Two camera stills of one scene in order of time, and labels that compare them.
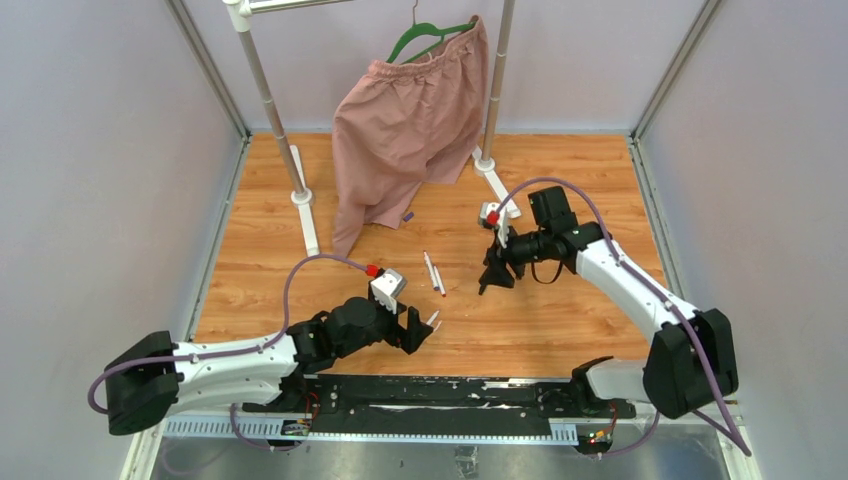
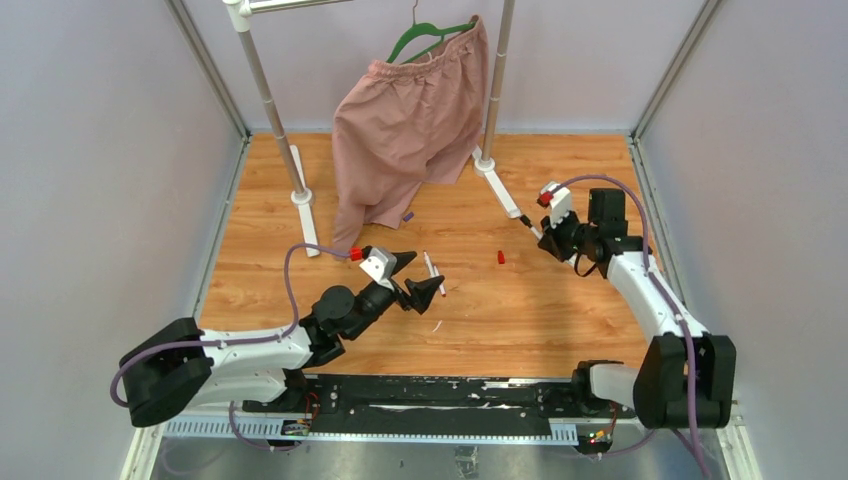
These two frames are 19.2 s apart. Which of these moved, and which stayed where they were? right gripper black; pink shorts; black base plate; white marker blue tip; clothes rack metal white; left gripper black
Moved: left gripper black; right gripper black
Stayed: clothes rack metal white; black base plate; pink shorts; white marker blue tip
